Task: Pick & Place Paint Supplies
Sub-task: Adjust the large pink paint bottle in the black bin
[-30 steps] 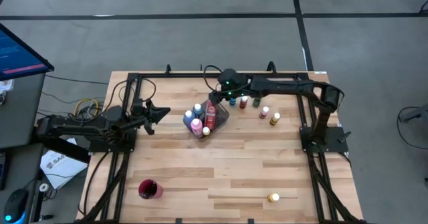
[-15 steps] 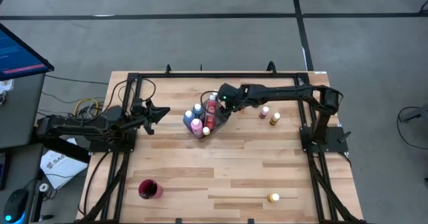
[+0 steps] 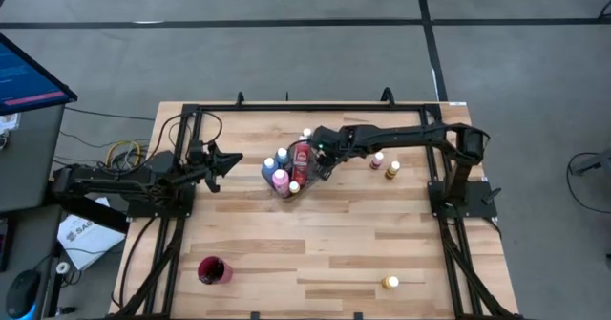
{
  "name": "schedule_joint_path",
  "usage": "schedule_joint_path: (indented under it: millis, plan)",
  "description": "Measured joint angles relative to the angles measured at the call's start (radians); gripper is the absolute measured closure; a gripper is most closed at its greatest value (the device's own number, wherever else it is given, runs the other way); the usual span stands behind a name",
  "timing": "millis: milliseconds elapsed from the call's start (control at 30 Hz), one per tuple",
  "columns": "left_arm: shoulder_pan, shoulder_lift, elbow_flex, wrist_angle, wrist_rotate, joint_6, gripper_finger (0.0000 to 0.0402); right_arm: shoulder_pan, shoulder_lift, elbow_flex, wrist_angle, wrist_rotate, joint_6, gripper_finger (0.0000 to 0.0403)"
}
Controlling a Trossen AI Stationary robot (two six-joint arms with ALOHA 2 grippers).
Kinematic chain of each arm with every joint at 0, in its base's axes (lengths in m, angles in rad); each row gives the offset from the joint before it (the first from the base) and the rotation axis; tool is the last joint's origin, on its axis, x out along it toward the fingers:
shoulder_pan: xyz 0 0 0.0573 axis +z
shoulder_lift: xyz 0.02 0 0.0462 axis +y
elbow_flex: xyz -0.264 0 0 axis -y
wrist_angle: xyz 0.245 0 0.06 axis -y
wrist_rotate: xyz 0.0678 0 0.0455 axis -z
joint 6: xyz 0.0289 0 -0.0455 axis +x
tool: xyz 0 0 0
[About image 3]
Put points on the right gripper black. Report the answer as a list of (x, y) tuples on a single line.
[(330, 144)]

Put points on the white tape roll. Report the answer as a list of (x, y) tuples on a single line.
[(57, 268)]

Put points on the computer monitor with blue screen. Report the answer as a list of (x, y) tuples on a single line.
[(24, 81)]

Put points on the small amber black-banded bottle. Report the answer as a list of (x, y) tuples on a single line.
[(391, 172)]

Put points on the black keyboard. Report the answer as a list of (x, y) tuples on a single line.
[(5, 243)]

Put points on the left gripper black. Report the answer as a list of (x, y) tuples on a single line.
[(205, 167)]

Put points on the grey desk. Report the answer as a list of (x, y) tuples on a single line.
[(28, 167)]

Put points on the black computer mouse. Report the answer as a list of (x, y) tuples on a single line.
[(21, 293)]

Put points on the grey metal stand foot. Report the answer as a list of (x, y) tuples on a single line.
[(596, 163)]

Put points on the large periwinkle paint bottle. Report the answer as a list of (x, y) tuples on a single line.
[(268, 172)]

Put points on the small navy paint bottle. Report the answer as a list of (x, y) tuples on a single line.
[(307, 132)]

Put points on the black metal rig frame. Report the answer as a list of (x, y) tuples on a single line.
[(310, 107)]

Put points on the translucent grey plastic bin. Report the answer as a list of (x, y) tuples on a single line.
[(315, 184)]

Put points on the dark red plastic cup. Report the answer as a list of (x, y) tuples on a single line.
[(212, 272)]

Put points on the white printed paper sheet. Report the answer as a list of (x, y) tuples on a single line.
[(86, 239)]

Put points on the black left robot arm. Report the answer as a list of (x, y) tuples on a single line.
[(105, 184)]

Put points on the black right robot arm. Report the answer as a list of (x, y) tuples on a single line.
[(406, 136)]

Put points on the small pink black-banded bottle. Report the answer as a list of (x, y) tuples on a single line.
[(377, 162)]

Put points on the small yellow black-banded bottle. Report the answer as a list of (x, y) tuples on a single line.
[(294, 186)]

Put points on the large pink paint bottle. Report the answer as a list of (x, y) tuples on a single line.
[(280, 184)]

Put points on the large dark blue paint bottle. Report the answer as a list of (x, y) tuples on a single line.
[(282, 156)]

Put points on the small yellow paint bottle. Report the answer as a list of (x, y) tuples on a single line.
[(389, 284)]

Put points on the black desk bar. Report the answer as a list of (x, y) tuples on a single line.
[(95, 217)]

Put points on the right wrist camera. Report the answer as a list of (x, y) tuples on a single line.
[(324, 167)]

